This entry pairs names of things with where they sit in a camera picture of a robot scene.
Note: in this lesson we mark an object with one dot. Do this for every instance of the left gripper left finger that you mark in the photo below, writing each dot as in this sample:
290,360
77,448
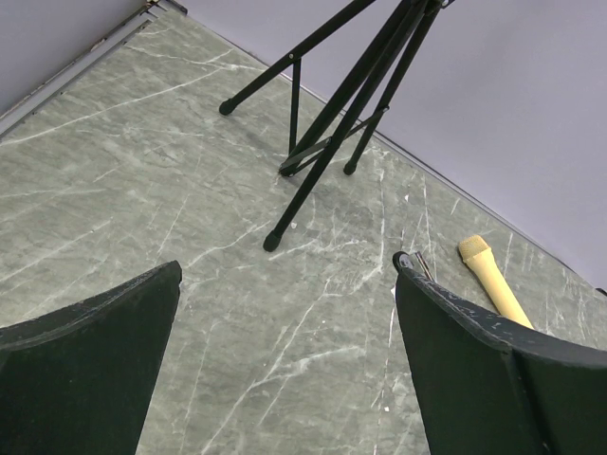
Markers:
79,380

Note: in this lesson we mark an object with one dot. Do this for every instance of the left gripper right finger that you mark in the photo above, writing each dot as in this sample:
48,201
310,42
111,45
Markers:
488,385

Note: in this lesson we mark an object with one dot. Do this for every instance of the black stapler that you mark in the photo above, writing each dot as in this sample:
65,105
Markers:
413,261

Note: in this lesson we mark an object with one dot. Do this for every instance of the beige toy microphone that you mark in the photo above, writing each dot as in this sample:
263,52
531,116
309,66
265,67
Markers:
478,257

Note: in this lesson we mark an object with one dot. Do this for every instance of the black perforated music stand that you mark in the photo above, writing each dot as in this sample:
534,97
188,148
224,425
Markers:
358,104

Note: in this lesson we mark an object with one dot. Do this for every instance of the aluminium table frame rail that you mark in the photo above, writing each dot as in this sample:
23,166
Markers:
33,101

